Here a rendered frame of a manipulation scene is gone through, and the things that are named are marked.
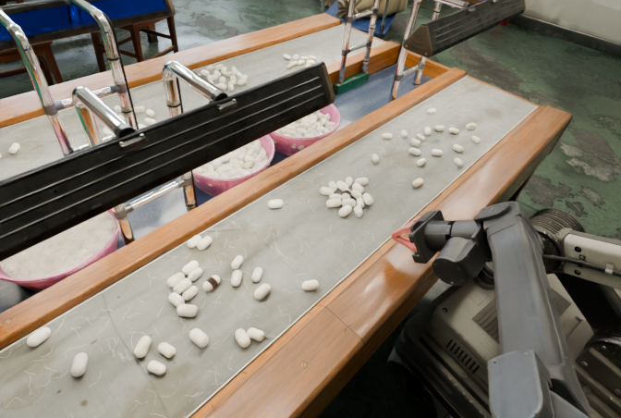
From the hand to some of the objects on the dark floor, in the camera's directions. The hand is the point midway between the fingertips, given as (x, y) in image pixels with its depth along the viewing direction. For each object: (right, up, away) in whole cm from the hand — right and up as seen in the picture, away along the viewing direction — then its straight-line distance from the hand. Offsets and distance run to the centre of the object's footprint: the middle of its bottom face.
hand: (395, 236), depth 81 cm
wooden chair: (-145, +98, +212) cm, 275 cm away
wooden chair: (-195, +59, +162) cm, 261 cm away
